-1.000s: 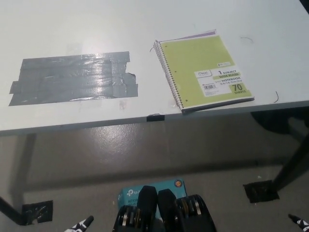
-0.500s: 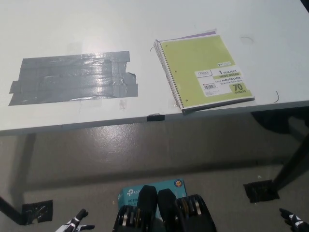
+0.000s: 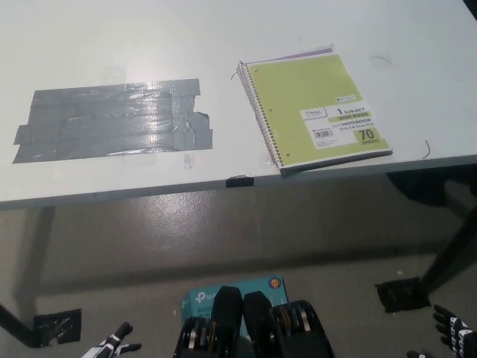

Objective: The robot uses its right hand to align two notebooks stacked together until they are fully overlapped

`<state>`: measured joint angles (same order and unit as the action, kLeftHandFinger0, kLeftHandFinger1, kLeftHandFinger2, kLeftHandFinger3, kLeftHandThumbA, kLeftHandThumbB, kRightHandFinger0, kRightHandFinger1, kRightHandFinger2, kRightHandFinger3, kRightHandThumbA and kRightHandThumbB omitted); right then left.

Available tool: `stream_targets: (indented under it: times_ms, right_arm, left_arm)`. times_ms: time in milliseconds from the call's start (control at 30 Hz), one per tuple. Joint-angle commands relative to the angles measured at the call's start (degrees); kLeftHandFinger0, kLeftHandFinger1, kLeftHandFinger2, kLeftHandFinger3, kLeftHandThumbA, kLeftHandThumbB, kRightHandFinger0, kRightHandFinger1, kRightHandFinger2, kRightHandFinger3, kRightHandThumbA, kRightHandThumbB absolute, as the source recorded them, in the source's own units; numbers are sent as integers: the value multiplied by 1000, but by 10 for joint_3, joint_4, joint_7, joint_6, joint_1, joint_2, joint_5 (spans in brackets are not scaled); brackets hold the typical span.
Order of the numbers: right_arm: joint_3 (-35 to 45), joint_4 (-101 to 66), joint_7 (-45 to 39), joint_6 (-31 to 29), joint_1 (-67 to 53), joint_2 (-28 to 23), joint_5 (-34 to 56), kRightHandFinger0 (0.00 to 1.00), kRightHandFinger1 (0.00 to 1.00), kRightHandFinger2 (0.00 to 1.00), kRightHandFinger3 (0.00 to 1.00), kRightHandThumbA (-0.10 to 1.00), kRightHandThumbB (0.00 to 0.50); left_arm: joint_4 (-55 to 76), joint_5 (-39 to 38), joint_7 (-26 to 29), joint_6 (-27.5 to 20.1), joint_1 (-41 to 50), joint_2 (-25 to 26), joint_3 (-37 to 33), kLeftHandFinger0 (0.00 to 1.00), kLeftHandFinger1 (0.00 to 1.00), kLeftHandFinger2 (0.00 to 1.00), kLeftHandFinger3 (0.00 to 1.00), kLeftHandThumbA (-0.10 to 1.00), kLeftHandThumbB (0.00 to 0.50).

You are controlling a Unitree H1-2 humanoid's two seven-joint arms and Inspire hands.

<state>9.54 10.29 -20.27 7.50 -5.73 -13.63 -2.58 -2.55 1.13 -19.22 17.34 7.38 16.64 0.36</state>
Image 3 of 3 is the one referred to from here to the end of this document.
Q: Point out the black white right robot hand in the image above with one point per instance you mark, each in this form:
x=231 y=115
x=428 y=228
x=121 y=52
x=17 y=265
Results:
x=456 y=330

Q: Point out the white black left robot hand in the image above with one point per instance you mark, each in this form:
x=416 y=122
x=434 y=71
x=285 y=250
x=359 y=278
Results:
x=112 y=345

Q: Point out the green Mead spiral notebook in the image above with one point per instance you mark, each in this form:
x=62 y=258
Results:
x=305 y=89

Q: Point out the purple spiral notebook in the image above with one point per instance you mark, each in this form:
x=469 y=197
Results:
x=316 y=52

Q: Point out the black ribbed robot body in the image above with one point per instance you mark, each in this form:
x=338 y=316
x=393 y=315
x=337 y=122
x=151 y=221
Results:
x=257 y=317

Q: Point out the teal tp-link box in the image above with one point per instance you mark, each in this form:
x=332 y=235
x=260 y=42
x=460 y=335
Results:
x=201 y=298

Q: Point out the clear tape piece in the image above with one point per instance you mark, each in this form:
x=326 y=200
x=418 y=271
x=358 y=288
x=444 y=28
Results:
x=268 y=162
x=189 y=161

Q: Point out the small black tape strip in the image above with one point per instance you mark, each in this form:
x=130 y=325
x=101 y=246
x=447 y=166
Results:
x=240 y=181

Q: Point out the grey duct tape patch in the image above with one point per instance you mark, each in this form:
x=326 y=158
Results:
x=97 y=119

